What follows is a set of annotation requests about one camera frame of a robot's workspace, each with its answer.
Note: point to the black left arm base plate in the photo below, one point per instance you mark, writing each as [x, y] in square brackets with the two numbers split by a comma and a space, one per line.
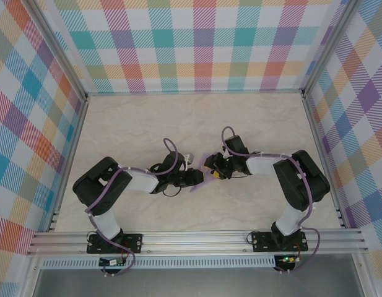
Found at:
[133, 242]

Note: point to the long aluminium table edge rail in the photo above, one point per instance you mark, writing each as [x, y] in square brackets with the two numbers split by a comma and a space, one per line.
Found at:
[193, 92]

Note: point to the small circuit board, white label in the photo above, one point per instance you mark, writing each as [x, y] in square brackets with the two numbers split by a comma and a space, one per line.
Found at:
[111, 262]

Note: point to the small circuit board, green light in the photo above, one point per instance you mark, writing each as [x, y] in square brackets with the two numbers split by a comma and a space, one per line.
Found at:
[288, 259]

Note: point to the aluminium table side rail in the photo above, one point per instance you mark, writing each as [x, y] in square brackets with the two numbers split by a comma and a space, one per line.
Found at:
[69, 164]
[324, 164]

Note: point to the aluminium frame post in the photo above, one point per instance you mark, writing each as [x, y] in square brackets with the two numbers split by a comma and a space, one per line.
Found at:
[61, 46]
[327, 46]

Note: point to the wide aluminium mounting rail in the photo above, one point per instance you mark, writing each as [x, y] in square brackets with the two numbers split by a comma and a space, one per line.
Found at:
[193, 241]

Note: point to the grey metal panel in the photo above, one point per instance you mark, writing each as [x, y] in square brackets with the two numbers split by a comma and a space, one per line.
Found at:
[193, 284]

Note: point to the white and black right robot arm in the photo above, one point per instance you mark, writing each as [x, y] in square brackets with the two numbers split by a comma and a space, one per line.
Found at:
[288, 221]

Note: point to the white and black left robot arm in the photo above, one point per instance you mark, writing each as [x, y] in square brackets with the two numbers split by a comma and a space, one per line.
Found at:
[108, 224]

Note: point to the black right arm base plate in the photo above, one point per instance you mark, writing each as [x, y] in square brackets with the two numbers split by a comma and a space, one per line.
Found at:
[259, 244]

